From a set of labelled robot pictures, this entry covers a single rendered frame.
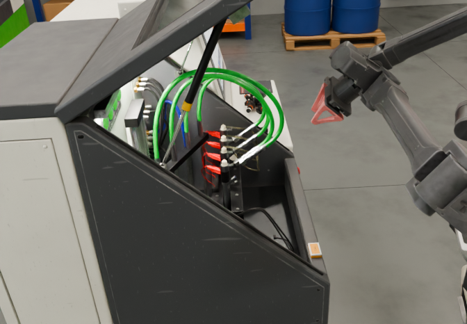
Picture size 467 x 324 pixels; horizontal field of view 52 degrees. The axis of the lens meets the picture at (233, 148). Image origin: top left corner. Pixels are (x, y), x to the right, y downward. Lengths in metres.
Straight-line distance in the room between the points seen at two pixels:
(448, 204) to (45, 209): 0.84
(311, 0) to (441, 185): 5.38
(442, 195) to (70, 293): 0.94
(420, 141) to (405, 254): 2.07
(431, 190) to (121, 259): 0.76
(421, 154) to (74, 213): 0.76
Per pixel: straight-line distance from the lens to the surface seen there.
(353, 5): 6.20
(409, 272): 2.82
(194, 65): 1.71
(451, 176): 0.79
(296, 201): 1.60
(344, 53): 1.13
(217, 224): 1.16
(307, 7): 6.10
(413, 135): 0.90
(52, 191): 1.16
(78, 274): 1.30
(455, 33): 1.38
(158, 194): 1.11
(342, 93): 1.19
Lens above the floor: 1.87
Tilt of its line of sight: 29 degrees down
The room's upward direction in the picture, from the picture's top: 3 degrees counter-clockwise
